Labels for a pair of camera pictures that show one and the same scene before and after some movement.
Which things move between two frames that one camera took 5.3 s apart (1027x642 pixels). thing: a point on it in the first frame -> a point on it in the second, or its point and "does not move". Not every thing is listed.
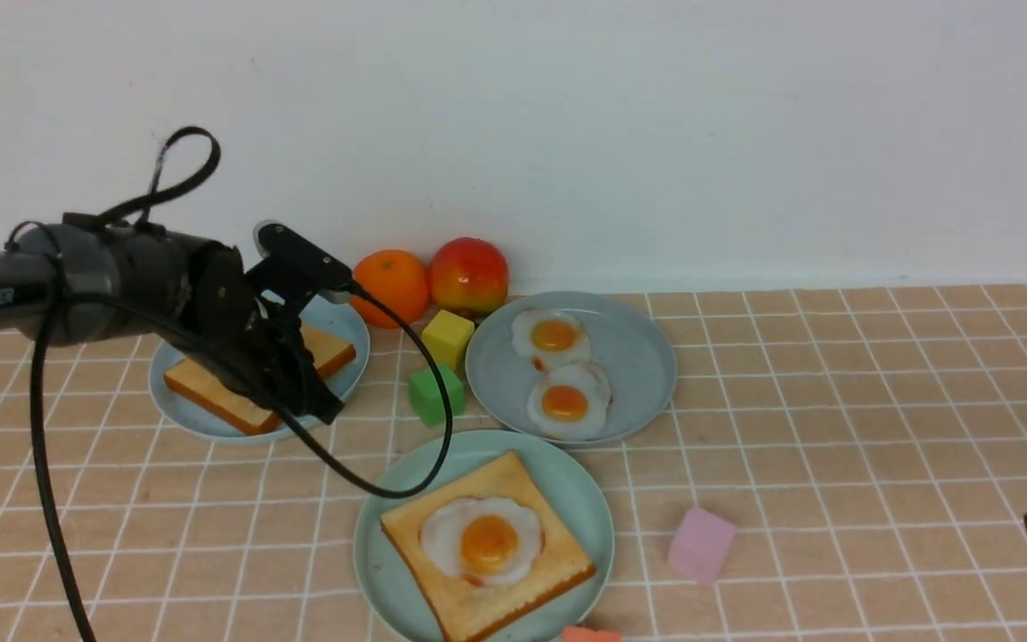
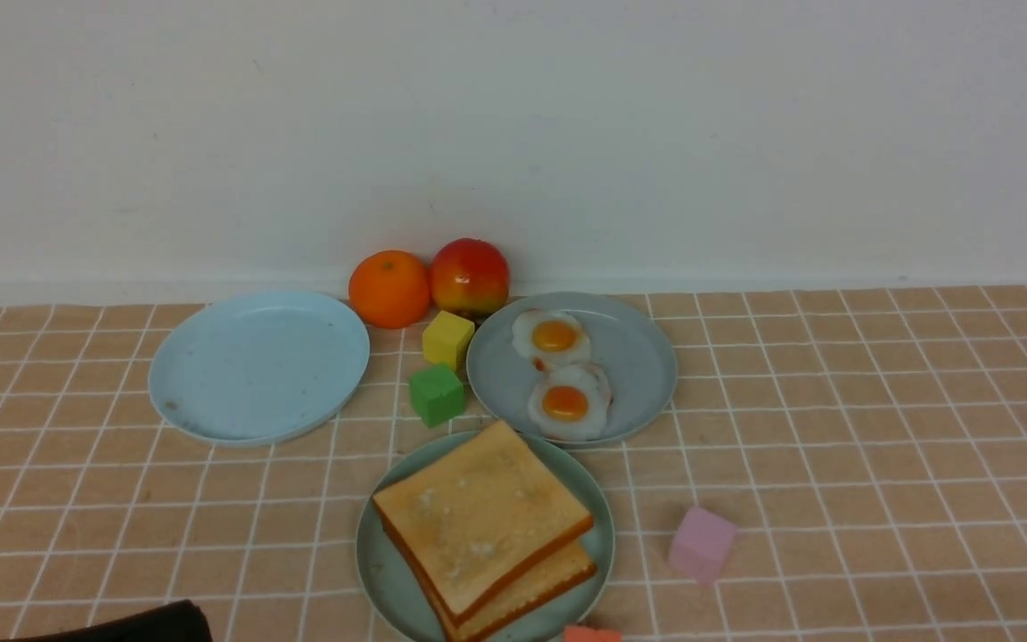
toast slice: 191,381 -> 476,514
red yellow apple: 468,275 does not move
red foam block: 581,634 does not move
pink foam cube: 702,546 does not move
